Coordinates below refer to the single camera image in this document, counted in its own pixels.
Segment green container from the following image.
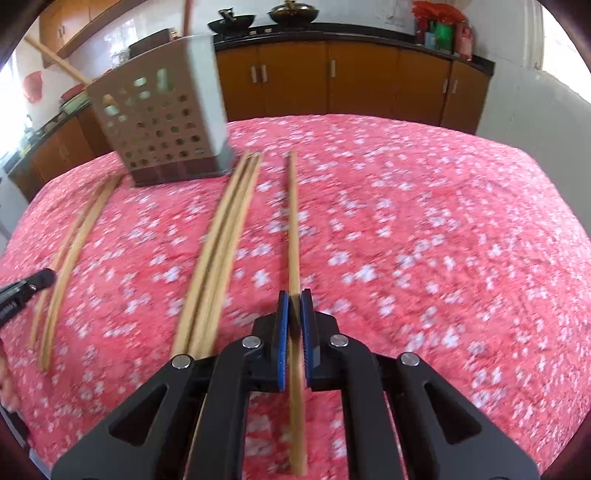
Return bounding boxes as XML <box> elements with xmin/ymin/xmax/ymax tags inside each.
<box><xmin>434</xmin><ymin>22</ymin><xmax>455</xmax><ymax>54</ymax></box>

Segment person left hand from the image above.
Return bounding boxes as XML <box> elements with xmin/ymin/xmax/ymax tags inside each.
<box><xmin>0</xmin><ymin>346</ymin><xmax>20</xmax><ymax>413</ymax></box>

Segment right window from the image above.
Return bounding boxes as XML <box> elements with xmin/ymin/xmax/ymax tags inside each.
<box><xmin>523</xmin><ymin>1</ymin><xmax>590</xmax><ymax>101</ymax></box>

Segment black wok with handle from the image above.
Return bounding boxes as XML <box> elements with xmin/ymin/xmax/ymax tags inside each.
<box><xmin>207</xmin><ymin>8</ymin><xmax>256</xmax><ymax>35</ymax></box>

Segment red plastic bag on wall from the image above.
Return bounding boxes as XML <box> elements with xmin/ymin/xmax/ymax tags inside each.
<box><xmin>22</xmin><ymin>70</ymin><xmax>43</xmax><ymax>104</ymax></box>

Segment red bag over bottles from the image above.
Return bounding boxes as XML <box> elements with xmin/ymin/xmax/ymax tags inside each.
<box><xmin>412</xmin><ymin>1</ymin><xmax>467</xmax><ymax>25</ymax></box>

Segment red floral tablecloth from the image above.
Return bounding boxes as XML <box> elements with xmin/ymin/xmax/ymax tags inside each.
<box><xmin>1</xmin><ymin>115</ymin><xmax>590</xmax><ymax>469</ymax></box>

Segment green perforated utensil holder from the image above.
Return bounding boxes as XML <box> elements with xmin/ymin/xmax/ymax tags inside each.
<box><xmin>87</xmin><ymin>34</ymin><xmax>235</xmax><ymax>187</ymax></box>

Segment wooden cabinets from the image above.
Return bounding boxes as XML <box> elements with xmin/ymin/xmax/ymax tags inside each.
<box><xmin>39</xmin><ymin>0</ymin><xmax>145</xmax><ymax>59</ymax></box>
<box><xmin>6</xmin><ymin>38</ymin><xmax>493</xmax><ymax>202</ymax></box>

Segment black countertop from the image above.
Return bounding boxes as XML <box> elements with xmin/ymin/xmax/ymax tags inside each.
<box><xmin>0</xmin><ymin>22</ymin><xmax>496</xmax><ymax>176</ymax></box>

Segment lower wooden cabinets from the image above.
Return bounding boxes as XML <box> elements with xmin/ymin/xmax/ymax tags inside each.
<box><xmin>6</xmin><ymin>38</ymin><xmax>493</xmax><ymax>202</ymax></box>

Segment red condiment bottle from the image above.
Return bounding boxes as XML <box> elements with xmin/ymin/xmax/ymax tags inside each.
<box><xmin>454</xmin><ymin>21</ymin><xmax>474</xmax><ymax>62</ymax></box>

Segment upper wooden cabinets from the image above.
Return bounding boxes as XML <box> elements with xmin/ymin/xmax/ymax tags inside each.
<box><xmin>39</xmin><ymin>0</ymin><xmax>145</xmax><ymax>59</ymax></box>

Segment dark wooden cutting board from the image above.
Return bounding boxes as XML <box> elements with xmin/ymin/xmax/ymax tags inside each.
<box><xmin>128</xmin><ymin>29</ymin><xmax>174</xmax><ymax>59</ymax></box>

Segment green basin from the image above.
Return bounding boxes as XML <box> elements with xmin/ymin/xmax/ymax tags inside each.
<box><xmin>60</xmin><ymin>91</ymin><xmax>91</xmax><ymax>115</ymax></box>

